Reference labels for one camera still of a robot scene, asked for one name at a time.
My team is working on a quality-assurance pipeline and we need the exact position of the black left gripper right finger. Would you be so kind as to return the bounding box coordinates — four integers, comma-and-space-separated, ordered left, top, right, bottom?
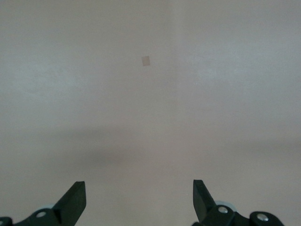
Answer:
191, 179, 285, 226

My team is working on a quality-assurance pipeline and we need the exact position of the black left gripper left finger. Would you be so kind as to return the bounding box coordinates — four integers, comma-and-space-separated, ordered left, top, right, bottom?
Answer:
0, 181, 87, 226

